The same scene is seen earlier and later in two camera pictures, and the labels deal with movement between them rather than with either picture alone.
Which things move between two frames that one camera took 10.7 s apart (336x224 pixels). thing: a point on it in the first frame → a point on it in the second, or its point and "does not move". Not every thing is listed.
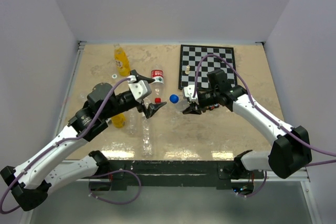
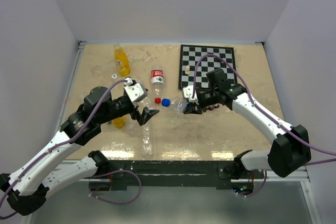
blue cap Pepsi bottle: [174, 98] → [181, 105]
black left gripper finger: [152, 108] → [146, 115]
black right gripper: [193, 108] does not move
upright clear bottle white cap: [132, 121] does not move
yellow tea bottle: [121, 61] does not move
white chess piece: [187, 72] does not move
